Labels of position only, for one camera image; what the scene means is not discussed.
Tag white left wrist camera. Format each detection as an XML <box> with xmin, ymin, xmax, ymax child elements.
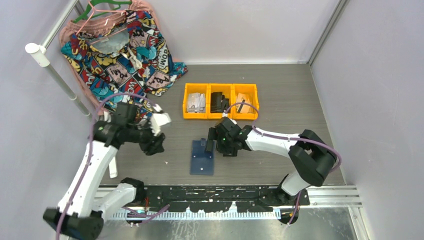
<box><xmin>150</xmin><ymin>104</ymin><xmax>172</xmax><ymax>137</ymax></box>

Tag green clothes hanger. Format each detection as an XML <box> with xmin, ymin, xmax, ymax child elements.
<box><xmin>72</xmin><ymin>0</ymin><xmax>133</xmax><ymax>24</ymax></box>

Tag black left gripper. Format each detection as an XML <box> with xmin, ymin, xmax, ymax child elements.
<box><xmin>126</xmin><ymin>118</ymin><xmax>165</xmax><ymax>155</ymax></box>

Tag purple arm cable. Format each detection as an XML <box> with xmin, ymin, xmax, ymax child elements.
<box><xmin>222</xmin><ymin>102</ymin><xmax>342</xmax><ymax>174</ymax></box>
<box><xmin>55</xmin><ymin>93</ymin><xmax>163</xmax><ymax>240</ymax></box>

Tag pink clothes hanger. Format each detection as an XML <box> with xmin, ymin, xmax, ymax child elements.
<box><xmin>67</xmin><ymin>10</ymin><xmax>130</xmax><ymax>52</ymax></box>

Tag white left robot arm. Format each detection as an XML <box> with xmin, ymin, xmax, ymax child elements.
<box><xmin>42</xmin><ymin>103</ymin><xmax>172</xmax><ymax>240</ymax></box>

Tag yellow bin with black cards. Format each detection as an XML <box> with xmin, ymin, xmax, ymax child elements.
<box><xmin>206</xmin><ymin>83</ymin><xmax>235</xmax><ymax>120</ymax></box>

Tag navy leather card holder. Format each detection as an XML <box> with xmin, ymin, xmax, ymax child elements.
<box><xmin>189</xmin><ymin>138</ymin><xmax>216</xmax><ymax>176</ymax></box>

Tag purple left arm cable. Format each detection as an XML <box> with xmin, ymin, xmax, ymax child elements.
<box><xmin>55</xmin><ymin>93</ymin><xmax>163</xmax><ymax>240</ymax></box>

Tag stack of black cards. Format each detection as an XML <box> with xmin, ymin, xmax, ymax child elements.
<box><xmin>210</xmin><ymin>91</ymin><xmax>230</xmax><ymax>113</ymax></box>

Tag stack of gold cards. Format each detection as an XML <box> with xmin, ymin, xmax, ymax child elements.
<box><xmin>236</xmin><ymin>92</ymin><xmax>254</xmax><ymax>114</ymax></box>

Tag silver clothes rack pole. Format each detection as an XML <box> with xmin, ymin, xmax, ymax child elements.
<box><xmin>25</xmin><ymin>0</ymin><xmax>92</xmax><ymax>117</ymax></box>

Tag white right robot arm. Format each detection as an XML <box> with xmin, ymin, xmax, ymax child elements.
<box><xmin>205</xmin><ymin>117</ymin><xmax>338</xmax><ymax>206</ymax></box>

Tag yellow bin with gold cards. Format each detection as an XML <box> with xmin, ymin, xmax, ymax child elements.
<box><xmin>231</xmin><ymin>83</ymin><xmax>260</xmax><ymax>120</ymax></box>

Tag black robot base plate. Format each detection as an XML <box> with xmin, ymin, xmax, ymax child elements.
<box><xmin>125</xmin><ymin>185</ymin><xmax>311</xmax><ymax>224</ymax></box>

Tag yellow bin with silver cards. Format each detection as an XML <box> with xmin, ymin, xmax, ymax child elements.
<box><xmin>182</xmin><ymin>83</ymin><xmax>210</xmax><ymax>120</ymax></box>

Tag comic print shorts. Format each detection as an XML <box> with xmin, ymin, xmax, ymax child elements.
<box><xmin>61</xmin><ymin>10</ymin><xmax>188</xmax><ymax>120</ymax></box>

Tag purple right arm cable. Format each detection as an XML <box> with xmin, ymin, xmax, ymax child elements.
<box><xmin>222</xmin><ymin>102</ymin><xmax>342</xmax><ymax>174</ymax></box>

